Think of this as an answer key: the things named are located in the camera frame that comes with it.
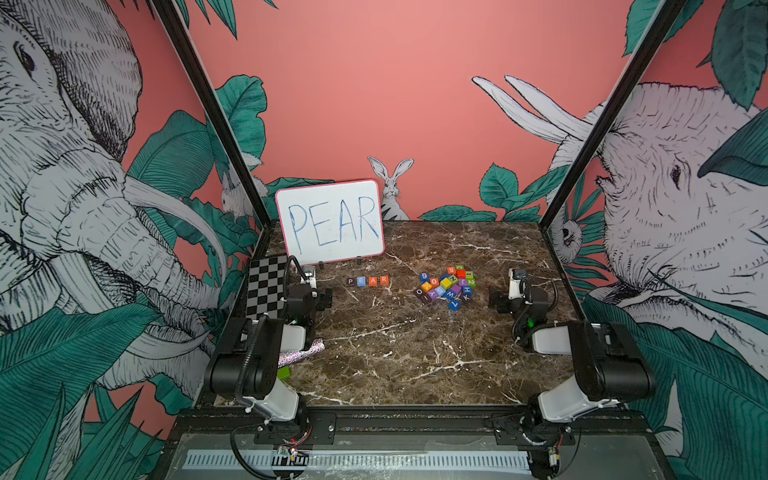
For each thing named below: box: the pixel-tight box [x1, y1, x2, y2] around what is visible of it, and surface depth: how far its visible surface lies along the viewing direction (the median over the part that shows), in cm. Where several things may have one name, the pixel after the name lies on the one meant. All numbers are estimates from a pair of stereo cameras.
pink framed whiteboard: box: [275, 179, 385, 266], surface depth 104 cm
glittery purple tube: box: [277, 338, 326, 369], surface depth 85 cm
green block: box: [277, 366, 291, 382], surface depth 83 cm
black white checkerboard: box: [246, 255, 288, 319], surface depth 100 cm
